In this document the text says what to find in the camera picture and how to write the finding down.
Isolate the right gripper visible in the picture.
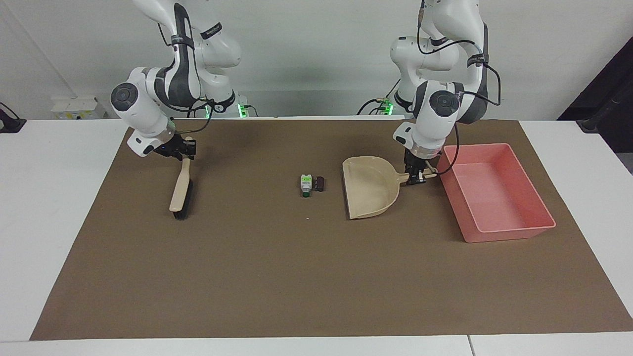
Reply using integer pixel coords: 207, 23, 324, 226
153, 139, 197, 162

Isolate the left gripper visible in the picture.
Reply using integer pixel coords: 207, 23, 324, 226
405, 148, 430, 186

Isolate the beige brush with black bristles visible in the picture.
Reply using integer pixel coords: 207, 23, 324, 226
169, 137, 194, 221

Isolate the beige plastic dustpan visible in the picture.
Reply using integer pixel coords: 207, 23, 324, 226
342, 156, 439, 220

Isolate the pink plastic bin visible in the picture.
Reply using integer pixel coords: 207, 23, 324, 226
438, 143, 557, 244

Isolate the white box with yellow marks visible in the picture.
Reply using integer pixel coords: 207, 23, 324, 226
51, 96, 106, 120

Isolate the black stand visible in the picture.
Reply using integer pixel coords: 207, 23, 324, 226
0, 101, 27, 134
576, 82, 633, 134

